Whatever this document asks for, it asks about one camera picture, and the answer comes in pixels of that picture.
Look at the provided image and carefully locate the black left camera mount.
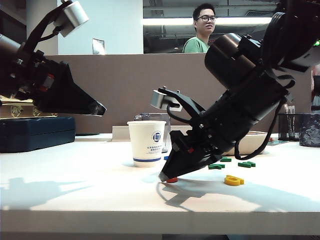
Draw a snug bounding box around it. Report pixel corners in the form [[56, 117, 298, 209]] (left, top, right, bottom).
[[23, 3, 66, 55]]

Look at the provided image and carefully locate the dark blue case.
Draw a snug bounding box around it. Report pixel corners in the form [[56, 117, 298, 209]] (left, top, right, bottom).
[[0, 116, 76, 154]]

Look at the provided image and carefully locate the dark smoky plastic pitcher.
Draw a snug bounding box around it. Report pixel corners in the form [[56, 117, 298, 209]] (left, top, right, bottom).
[[298, 113, 320, 148]]

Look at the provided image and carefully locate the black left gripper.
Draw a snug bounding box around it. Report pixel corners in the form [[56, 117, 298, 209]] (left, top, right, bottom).
[[0, 48, 107, 117]]

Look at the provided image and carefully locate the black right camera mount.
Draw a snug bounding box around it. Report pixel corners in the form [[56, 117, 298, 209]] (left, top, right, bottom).
[[162, 88, 208, 121]]

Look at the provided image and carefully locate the yellow letter d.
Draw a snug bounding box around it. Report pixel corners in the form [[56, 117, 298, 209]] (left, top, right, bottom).
[[224, 174, 245, 186]]

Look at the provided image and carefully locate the teal letter puzzle card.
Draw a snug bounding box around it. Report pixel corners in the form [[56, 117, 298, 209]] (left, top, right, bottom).
[[266, 139, 290, 147]]

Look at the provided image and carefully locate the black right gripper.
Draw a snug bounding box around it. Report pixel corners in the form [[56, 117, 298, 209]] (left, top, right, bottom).
[[159, 109, 238, 182]]

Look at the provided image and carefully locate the person in green shirt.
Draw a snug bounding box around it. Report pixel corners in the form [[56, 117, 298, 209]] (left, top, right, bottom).
[[181, 2, 217, 54]]

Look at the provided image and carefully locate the black mesh pen holder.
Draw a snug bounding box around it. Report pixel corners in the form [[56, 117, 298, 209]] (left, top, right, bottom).
[[277, 112, 302, 142]]

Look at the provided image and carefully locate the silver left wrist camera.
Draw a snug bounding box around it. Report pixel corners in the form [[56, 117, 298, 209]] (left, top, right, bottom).
[[57, 0, 90, 38]]

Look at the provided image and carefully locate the black right camera cable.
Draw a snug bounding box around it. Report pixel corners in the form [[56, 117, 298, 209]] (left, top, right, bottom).
[[166, 103, 194, 125]]

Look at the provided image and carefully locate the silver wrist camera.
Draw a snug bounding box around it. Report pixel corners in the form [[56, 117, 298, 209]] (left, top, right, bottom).
[[57, 0, 90, 38], [149, 86, 181, 111]]

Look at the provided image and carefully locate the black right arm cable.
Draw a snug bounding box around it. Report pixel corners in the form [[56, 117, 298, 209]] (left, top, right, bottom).
[[234, 98, 282, 161]]

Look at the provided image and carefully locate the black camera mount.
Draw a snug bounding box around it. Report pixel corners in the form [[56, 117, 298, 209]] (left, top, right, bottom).
[[23, 3, 66, 55], [162, 88, 208, 121]]

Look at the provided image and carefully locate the beige pulp tray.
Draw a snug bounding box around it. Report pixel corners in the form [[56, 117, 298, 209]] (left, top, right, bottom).
[[233, 130, 271, 156]]

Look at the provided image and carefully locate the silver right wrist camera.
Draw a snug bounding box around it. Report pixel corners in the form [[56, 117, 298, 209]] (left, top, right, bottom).
[[149, 86, 181, 111]]

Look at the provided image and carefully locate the white paper cup blue logo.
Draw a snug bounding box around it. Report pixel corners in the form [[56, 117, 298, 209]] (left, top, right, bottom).
[[126, 120, 167, 168]]

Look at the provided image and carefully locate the brown desk partition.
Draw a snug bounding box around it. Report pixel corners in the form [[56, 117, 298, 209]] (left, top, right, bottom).
[[44, 52, 313, 135]]

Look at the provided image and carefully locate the beige cable tray flap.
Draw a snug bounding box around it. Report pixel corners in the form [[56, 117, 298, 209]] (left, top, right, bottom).
[[111, 125, 193, 142]]

